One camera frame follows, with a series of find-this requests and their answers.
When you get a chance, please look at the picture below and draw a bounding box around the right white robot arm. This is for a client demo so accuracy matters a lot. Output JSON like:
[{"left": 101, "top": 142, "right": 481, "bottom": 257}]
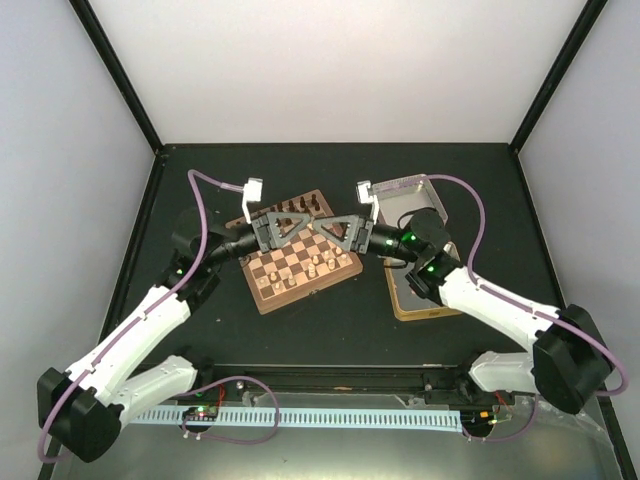
[{"left": 312, "top": 208, "right": 614, "bottom": 414}]

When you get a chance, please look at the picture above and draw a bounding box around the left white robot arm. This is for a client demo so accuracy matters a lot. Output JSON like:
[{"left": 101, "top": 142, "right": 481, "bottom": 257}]
[{"left": 36, "top": 208, "right": 311, "bottom": 463}]

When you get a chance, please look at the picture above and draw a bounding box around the wooden chess board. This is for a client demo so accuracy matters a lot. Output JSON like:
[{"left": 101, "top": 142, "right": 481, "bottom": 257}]
[{"left": 240, "top": 189, "right": 363, "bottom": 315}]

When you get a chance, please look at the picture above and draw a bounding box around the left small circuit board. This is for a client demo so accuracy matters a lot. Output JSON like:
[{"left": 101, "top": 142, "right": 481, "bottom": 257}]
[{"left": 182, "top": 406, "right": 219, "bottom": 422}]

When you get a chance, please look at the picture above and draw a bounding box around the small circuit board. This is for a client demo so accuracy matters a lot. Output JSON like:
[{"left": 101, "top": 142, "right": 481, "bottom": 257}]
[
  {"left": 182, "top": 406, "right": 219, "bottom": 422},
  {"left": 460, "top": 410, "right": 513, "bottom": 427}
]

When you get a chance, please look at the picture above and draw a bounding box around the right small circuit board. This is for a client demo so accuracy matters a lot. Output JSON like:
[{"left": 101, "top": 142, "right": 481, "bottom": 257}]
[{"left": 460, "top": 410, "right": 513, "bottom": 427}]

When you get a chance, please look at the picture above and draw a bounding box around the gold metal tin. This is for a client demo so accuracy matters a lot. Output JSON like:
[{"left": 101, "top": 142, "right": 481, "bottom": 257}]
[{"left": 384, "top": 259, "right": 460, "bottom": 322}]

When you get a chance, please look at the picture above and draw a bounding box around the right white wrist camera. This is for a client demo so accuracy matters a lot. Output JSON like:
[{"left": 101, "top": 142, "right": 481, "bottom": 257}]
[{"left": 356, "top": 180, "right": 379, "bottom": 224}]

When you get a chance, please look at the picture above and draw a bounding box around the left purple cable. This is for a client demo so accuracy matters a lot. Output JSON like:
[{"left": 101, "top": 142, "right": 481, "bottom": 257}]
[{"left": 37, "top": 169, "right": 281, "bottom": 462}]

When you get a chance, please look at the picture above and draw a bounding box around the black mounting rail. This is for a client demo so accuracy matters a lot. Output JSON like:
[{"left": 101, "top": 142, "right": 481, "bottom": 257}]
[{"left": 199, "top": 363, "right": 496, "bottom": 405}]

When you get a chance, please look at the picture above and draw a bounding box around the light blue cable duct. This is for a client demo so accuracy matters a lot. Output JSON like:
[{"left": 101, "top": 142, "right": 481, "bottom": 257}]
[{"left": 133, "top": 405, "right": 462, "bottom": 433}]

